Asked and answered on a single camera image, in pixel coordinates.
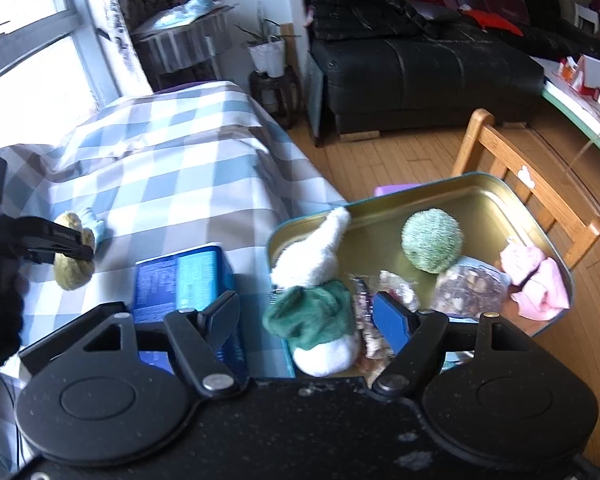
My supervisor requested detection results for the yellow towel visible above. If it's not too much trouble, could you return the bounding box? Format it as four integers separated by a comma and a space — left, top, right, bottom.
54, 211, 98, 292

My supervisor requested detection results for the green yarn ball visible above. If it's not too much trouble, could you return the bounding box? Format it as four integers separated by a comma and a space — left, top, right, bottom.
401, 208, 465, 274

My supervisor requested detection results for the green edged coffee table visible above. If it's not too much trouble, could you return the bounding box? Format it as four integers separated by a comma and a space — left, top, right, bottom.
532, 54, 600, 226

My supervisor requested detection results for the potted plant white pot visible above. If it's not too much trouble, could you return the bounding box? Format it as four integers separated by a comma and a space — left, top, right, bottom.
235, 2, 297, 78

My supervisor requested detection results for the black leather sofa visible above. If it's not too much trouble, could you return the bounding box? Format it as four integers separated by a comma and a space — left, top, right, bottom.
304, 0, 600, 134

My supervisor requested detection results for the pink cloth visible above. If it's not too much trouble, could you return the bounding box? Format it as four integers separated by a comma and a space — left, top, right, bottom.
500, 240, 570, 322

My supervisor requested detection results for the teal gold metal tin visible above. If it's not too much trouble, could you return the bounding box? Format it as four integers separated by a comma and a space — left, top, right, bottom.
265, 171, 577, 376

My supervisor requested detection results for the round side table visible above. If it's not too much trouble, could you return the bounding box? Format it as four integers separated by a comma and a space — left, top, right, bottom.
131, 0, 234, 90

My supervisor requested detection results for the blue Tempo tissue pack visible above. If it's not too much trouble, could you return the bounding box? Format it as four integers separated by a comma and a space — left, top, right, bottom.
131, 245, 247, 380

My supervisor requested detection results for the red cushion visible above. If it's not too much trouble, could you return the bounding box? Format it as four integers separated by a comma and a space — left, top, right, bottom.
463, 9, 524, 37

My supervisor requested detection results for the light blue face mask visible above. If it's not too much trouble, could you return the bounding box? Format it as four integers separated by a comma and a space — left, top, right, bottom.
79, 208, 106, 245

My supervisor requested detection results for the dark plant stool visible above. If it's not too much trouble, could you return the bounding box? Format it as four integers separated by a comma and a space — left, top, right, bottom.
248, 65, 301, 130

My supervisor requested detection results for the purple box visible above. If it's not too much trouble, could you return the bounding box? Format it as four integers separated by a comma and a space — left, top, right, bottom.
374, 183, 419, 197

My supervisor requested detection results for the checkered tablecloth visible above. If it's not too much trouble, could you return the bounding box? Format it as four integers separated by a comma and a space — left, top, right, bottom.
0, 80, 349, 480

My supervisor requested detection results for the wooden chair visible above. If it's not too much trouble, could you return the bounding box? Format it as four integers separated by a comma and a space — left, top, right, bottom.
452, 108, 600, 269

